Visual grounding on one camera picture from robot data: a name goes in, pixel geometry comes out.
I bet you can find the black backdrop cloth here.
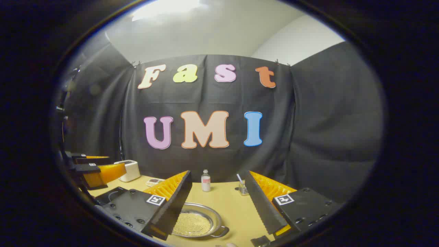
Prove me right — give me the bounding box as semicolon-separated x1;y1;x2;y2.
63;41;384;203

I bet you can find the clear plastic bottle pink label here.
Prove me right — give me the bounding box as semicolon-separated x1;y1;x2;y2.
201;169;211;192

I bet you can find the black hanging cable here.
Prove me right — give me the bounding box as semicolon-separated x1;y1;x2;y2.
118;99;125;162

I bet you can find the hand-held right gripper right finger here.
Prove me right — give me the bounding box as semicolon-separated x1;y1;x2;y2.
244;170;344;238

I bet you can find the white toaster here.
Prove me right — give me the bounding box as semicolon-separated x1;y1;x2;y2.
114;160;141;183

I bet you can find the steel pot with black handles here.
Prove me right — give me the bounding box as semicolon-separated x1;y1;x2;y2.
171;202;230;239

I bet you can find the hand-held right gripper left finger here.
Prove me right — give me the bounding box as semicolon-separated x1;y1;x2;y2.
98;170;193;241

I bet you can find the pile of yellow beans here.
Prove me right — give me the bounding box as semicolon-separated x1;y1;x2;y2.
173;212;212;237

